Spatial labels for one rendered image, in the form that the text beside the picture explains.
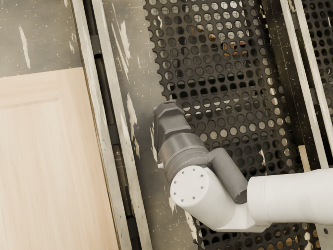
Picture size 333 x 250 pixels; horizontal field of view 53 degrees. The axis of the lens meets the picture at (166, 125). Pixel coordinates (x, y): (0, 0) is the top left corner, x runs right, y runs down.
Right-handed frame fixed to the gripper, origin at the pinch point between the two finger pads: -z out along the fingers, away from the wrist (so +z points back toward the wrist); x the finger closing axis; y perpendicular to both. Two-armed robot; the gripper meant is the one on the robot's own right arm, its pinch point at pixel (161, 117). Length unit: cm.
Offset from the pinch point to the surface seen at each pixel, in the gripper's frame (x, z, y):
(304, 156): -13.5, 8.1, -34.3
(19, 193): -9.3, 3.6, 30.0
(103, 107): 3.9, -1.5, 11.6
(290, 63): 5.1, -5.1, -34.0
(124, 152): -2.8, 5.0, 9.4
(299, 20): 13.2, -10.6, -37.9
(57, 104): 2.2, -7.6, 20.0
